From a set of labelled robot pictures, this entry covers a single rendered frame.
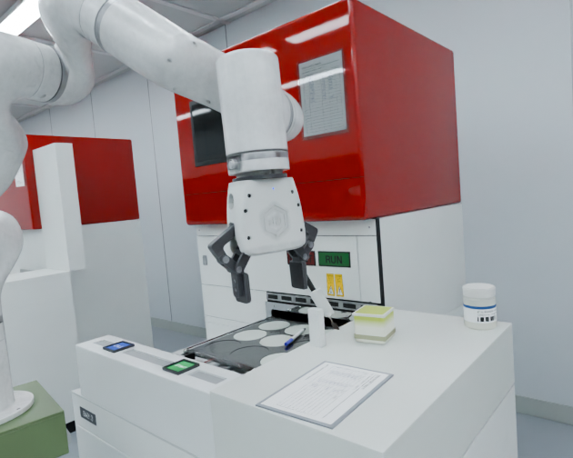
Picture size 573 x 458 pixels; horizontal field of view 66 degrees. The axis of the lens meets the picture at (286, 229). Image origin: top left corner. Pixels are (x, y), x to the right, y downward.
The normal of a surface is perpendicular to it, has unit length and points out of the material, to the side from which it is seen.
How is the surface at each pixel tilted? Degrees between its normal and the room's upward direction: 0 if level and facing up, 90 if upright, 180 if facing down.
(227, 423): 90
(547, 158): 90
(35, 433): 90
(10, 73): 124
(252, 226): 87
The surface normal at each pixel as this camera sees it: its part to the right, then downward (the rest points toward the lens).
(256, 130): 0.09, 0.05
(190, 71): 0.63, 0.60
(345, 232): -0.65, 0.11
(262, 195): 0.49, -0.04
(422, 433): 0.76, -0.01
